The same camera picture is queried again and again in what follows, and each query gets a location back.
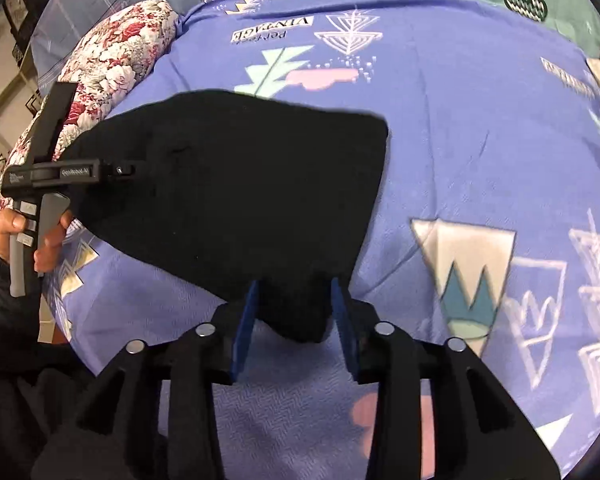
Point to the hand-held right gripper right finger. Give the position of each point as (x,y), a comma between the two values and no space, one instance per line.
(344,330)

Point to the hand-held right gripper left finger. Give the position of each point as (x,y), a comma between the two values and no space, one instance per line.
(244,330)

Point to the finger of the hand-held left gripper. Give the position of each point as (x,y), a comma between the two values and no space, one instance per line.
(120,169)

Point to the black pants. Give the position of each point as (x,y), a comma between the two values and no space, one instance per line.
(230,185)

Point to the person's left forearm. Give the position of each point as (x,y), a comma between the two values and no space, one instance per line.
(0,290)

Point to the person's left hand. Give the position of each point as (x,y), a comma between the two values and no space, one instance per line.
(7,222)

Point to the floral pillow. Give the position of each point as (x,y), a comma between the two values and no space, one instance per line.
(120,45)

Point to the purple printed bed sheet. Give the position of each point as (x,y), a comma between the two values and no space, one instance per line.
(455,160)

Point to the person's dark clothing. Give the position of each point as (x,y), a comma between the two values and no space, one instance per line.
(15,410)

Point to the beige cloth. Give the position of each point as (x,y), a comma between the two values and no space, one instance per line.
(599,72)

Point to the black lattice frame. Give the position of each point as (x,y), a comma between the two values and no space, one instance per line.
(27,5)

